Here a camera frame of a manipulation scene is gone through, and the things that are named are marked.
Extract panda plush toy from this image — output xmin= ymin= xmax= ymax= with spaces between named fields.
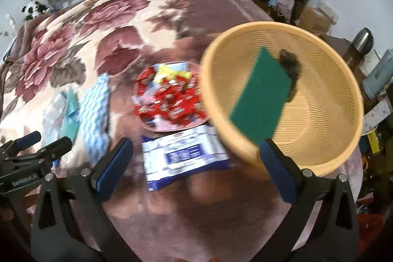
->
xmin=21 ymin=0 xmax=54 ymax=21

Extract dark wooden side table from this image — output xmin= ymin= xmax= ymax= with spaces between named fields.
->
xmin=325 ymin=35 xmax=369 ymax=78

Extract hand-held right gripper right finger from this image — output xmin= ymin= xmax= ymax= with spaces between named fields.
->
xmin=259 ymin=138 xmax=360 ymax=262

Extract light blue candy packet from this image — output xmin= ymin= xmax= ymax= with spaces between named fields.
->
xmin=158 ymin=62 xmax=189 ymax=72

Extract floral paper box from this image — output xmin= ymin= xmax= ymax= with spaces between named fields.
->
xmin=364 ymin=98 xmax=392 ymax=130

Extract yellow printed box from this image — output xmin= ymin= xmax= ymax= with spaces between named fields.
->
xmin=367 ymin=130 xmax=381 ymax=155

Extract teal face mask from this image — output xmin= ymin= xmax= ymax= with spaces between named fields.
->
xmin=61 ymin=87 xmax=81 ymax=140

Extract pile of red candy packets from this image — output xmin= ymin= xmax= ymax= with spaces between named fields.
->
xmin=133 ymin=66 xmax=211 ymax=127

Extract steel electric kettle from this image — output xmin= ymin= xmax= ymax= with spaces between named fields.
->
xmin=350 ymin=27 xmax=373 ymax=66

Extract white gauze packet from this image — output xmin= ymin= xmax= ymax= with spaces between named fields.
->
xmin=41 ymin=93 xmax=70 ymax=146

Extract dark brown scrubber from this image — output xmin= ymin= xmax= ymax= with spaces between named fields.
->
xmin=278 ymin=49 xmax=303 ymax=103

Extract floral fleece blanket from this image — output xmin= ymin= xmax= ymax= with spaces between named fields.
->
xmin=0 ymin=0 xmax=366 ymax=262

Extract yellow candy packet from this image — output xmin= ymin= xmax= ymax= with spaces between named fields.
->
xmin=155 ymin=64 xmax=192 ymax=83

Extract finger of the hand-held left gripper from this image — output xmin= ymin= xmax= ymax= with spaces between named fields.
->
xmin=0 ymin=131 xmax=42 ymax=158
xmin=6 ymin=136 xmax=73 ymax=169

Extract pink plate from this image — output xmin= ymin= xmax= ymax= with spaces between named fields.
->
xmin=133 ymin=61 xmax=212 ymax=132

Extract white and blue wipes packet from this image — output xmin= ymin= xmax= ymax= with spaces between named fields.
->
xmin=142 ymin=125 xmax=231 ymax=191

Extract stacked cardboard boxes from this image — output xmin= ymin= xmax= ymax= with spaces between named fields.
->
xmin=296 ymin=4 xmax=334 ymax=35

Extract blue white wavy cloth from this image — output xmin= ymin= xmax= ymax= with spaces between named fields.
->
xmin=79 ymin=72 xmax=112 ymax=155

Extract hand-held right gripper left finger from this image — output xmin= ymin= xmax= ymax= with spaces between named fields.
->
xmin=31 ymin=137 xmax=136 ymax=262

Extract beige plastic mesh basket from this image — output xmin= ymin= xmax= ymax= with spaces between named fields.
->
xmin=199 ymin=21 xmax=365 ymax=177

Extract grey blue thermos flask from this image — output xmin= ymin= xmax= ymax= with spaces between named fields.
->
xmin=362 ymin=49 xmax=393 ymax=100

